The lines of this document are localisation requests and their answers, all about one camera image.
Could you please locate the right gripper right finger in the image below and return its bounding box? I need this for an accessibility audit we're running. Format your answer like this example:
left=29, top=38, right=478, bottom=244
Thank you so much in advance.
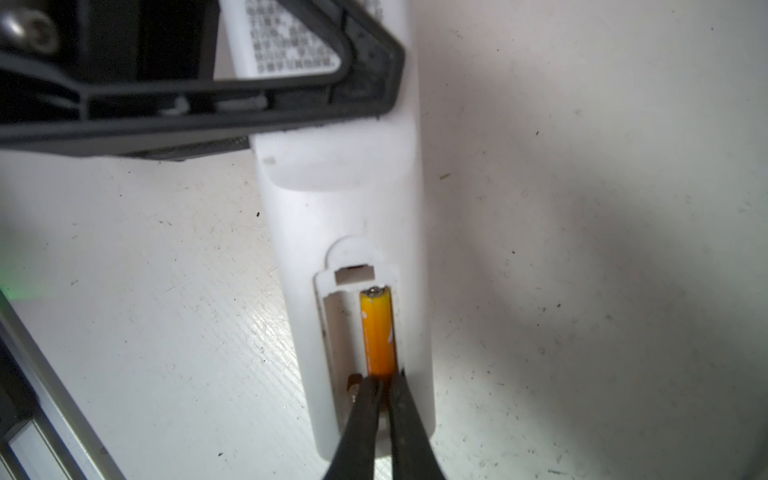
left=388, top=372, right=446, bottom=480

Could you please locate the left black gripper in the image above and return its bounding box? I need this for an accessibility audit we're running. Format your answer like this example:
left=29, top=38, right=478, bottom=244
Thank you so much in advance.
left=1, top=1, right=406, bottom=161

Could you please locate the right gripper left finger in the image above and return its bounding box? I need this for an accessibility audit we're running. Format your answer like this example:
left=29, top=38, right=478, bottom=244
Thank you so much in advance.
left=324, top=377, right=383, bottom=480

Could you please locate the orange battery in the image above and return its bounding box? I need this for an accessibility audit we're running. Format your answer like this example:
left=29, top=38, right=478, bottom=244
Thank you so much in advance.
left=359, top=287, right=398, bottom=379

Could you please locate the white remote control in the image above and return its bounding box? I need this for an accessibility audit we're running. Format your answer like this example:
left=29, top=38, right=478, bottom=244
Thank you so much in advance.
left=250, top=1, right=435, bottom=459

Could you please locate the aluminium front rail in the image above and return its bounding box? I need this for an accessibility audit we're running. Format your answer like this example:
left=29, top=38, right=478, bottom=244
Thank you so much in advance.
left=1, top=297, right=125, bottom=479

